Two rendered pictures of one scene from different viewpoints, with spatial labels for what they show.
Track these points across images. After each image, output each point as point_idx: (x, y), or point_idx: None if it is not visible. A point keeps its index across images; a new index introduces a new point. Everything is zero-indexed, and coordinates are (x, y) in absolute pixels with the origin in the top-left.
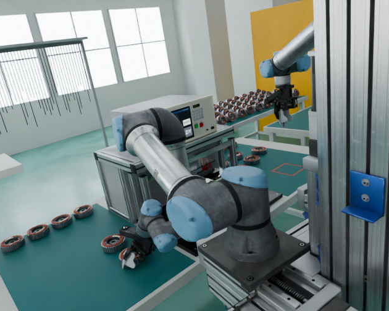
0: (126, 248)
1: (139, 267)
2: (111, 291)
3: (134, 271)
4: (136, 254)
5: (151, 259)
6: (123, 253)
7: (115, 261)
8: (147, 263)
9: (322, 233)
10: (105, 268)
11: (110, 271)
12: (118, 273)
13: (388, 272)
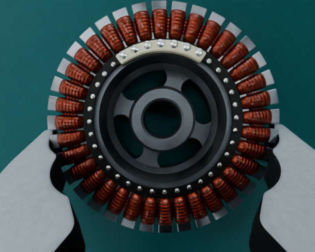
0: (194, 6)
1: (122, 215)
2: None
3: (82, 212)
4: (198, 125)
5: (219, 233)
6: (119, 55)
7: (90, 8)
8: (173, 237)
9: None
10: (10, 7)
11: (3, 72)
12: (20, 129)
13: None
